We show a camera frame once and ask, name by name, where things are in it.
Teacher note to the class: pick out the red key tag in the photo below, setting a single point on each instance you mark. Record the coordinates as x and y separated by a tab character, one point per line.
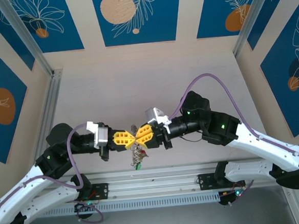
142	152

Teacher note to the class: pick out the silver key plate with rings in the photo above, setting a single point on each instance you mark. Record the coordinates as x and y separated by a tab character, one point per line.
136	156

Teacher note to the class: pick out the green key tag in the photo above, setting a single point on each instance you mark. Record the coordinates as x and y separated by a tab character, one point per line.
137	166

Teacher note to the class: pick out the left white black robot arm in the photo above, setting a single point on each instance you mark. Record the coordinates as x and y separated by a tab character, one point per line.
19	193

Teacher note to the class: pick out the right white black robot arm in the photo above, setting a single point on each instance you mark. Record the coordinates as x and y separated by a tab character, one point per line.
267	144

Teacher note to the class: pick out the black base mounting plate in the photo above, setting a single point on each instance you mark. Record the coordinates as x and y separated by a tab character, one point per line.
207	181
102	191

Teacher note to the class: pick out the aluminium side rail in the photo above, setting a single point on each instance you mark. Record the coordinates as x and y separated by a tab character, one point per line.
52	103

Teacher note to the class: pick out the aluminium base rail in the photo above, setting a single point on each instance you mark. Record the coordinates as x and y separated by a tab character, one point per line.
149	183

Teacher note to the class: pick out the aluminium corner post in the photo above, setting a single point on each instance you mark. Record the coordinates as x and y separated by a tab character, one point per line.
253	15
22	31

